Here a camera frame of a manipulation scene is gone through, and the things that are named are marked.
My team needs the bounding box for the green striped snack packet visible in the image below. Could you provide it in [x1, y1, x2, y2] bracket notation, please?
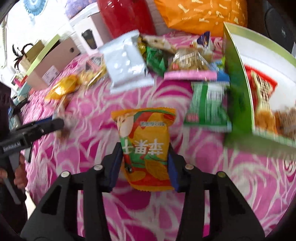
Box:
[184, 81, 232, 133]

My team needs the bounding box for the orange chips snack bag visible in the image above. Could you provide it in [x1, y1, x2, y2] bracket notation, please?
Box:
[111, 108, 176, 192]

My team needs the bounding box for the person left hand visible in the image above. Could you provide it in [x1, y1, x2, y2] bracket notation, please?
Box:
[0, 154, 28, 190]

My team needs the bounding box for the pink rose tablecloth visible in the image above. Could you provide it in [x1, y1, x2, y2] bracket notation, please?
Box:
[21, 32, 296, 241]

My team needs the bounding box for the yellow orange pastry packet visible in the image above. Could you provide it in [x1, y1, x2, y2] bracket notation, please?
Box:
[45, 75, 80, 100]

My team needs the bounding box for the yellow galette cookie bag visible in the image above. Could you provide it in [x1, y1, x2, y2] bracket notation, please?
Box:
[78, 54, 107, 89]

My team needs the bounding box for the brown cardboard box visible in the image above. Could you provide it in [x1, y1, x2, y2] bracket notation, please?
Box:
[26, 37, 80, 90]

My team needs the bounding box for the green box lid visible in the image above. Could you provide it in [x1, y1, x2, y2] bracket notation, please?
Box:
[26, 35, 60, 76]

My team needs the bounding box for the white foil snack packet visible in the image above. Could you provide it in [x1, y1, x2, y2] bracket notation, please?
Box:
[98, 30, 154, 94]

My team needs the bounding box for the white cup picture box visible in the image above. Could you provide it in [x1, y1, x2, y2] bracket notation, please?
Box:
[70, 12, 112, 55]

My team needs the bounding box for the red snack packet in box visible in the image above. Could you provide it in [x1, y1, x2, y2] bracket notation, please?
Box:
[244, 65, 278, 111]

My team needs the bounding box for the blue small snack packet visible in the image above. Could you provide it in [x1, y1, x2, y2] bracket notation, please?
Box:
[212, 56, 230, 82]

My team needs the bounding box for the green white open box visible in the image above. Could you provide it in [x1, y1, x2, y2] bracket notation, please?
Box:
[223, 23, 295, 160]

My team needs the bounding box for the dark green candy packet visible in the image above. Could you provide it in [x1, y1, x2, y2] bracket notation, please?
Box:
[146, 46, 168, 77]

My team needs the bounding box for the red thermos jug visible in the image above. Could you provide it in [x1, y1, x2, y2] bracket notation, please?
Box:
[97, 0, 157, 39]

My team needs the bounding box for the pink edged nut packet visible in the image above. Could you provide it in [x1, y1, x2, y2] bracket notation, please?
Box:
[164, 48, 218, 81]

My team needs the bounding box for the blue white small packet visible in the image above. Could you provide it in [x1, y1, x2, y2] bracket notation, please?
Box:
[190, 31, 215, 62]

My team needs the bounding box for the orange tote bag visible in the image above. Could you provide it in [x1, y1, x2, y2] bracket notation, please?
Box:
[154, 0, 248, 37]

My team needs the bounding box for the black speaker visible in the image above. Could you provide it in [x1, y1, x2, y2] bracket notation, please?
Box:
[247, 1, 295, 53]

